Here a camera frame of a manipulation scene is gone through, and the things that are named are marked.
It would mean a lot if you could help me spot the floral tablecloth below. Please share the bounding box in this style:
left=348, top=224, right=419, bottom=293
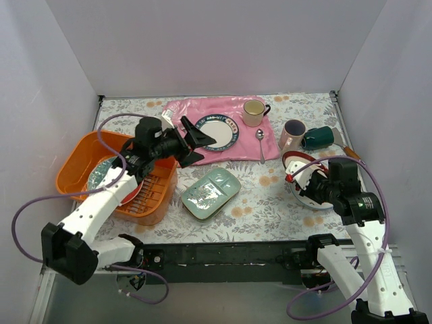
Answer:
left=97, top=93, right=348, bottom=244

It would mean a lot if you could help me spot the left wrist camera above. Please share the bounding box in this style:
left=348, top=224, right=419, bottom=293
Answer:
left=160, top=109, right=175, bottom=130

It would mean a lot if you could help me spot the white watermelon plate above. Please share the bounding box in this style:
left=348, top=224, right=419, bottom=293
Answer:
left=288, top=180, right=333, bottom=211

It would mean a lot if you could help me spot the orange plastic bin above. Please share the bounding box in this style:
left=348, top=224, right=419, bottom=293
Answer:
left=56, top=131, right=178, bottom=226

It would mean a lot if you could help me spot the pink cloth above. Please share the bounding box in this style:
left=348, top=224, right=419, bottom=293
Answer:
left=163, top=96, right=279, bottom=165

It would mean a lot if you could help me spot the cream mug black handle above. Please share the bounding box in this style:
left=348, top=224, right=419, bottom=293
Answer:
left=242, top=100, right=271, bottom=127

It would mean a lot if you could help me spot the white plate green rim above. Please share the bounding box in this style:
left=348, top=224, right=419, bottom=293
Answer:
left=195, top=114, right=240, bottom=152

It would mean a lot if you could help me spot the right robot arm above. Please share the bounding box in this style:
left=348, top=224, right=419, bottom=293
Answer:
left=285, top=156, right=429, bottom=323

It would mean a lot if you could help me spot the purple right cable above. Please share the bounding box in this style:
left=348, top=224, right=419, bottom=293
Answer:
left=286, top=155, right=391, bottom=321

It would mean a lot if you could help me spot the pink mug purple inside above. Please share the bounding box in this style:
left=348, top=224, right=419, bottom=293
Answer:
left=278, top=119, right=306, bottom=155

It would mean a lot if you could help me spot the cream plate dark red rim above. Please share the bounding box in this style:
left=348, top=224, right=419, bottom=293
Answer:
left=282, top=151, right=328, bottom=176

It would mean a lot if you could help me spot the light green divided tray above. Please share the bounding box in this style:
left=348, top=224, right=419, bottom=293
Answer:
left=182, top=167, right=241, bottom=221

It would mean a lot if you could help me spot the red and teal floral plate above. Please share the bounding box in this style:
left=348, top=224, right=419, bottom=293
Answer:
left=86, top=157, right=143, bottom=206

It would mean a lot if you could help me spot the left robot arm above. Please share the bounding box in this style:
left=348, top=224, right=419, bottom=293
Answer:
left=41, top=117, right=216, bottom=285

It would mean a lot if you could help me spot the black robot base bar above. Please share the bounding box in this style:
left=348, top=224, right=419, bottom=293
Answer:
left=141, top=240, right=321, bottom=284

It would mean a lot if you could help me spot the aluminium frame rail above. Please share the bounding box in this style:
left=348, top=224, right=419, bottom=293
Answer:
left=329, top=90, right=385, bottom=244

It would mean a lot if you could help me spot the dark green mug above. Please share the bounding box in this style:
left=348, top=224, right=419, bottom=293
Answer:
left=301, top=126, right=334, bottom=151

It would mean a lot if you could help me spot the wooden handled metal spatula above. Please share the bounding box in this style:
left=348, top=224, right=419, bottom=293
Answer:
left=331, top=128, right=361, bottom=160

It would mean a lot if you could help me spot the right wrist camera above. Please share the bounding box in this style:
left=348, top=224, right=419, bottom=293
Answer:
left=286, top=161, right=322, bottom=190

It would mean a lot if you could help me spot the metal spoon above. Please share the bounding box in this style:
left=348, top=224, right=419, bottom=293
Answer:
left=255, top=129, right=265, bottom=164

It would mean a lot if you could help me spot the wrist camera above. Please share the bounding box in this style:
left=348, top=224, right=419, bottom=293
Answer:
left=286, top=161, right=322, bottom=190
left=160, top=109, right=175, bottom=130

